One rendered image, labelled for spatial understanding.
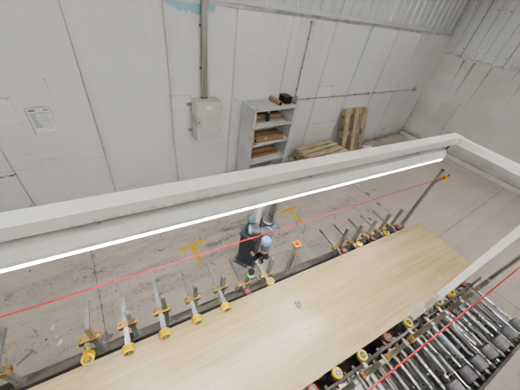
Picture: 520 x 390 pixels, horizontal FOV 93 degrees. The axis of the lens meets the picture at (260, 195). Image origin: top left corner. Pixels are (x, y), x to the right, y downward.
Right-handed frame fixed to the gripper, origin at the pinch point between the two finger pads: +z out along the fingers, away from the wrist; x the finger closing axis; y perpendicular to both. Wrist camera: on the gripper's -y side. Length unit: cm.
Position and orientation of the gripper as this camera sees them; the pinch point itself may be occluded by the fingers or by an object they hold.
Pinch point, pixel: (258, 263)
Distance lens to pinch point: 254.6
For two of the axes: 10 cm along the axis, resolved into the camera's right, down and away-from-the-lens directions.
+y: 8.8, -2.0, 4.4
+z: -1.4, 7.5, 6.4
